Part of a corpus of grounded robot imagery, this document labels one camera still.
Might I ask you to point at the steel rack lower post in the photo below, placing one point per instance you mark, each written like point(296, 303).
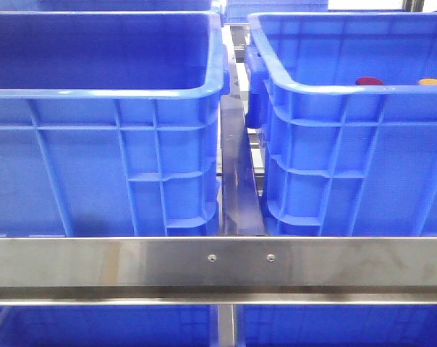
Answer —
point(227, 325)

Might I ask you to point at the blue crate upper left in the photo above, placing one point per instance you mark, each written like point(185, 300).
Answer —
point(108, 123)

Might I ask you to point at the steel rack front rail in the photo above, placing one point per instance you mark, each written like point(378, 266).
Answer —
point(218, 270)

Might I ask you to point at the blue crate rear left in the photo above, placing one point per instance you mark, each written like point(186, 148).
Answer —
point(108, 6)

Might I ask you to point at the steel rack centre divider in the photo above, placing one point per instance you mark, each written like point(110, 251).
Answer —
point(240, 202)

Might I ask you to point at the blue crate lower left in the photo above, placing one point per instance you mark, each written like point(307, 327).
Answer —
point(176, 325)

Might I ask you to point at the blue crate rear right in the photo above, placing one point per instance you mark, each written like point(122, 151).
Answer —
point(237, 11)

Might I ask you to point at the blue crate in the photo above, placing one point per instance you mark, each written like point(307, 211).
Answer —
point(108, 123)
point(237, 11)
point(108, 6)
point(176, 325)
point(343, 159)
point(337, 325)

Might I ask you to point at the yellow mushroom push button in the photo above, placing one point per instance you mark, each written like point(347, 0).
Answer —
point(427, 81)

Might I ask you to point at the red mushroom push button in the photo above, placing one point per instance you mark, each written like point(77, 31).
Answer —
point(368, 81)

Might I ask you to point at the blue crate lower right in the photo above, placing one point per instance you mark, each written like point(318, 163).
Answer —
point(337, 325)

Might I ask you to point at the blue crate upper right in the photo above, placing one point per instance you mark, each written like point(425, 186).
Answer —
point(343, 159)

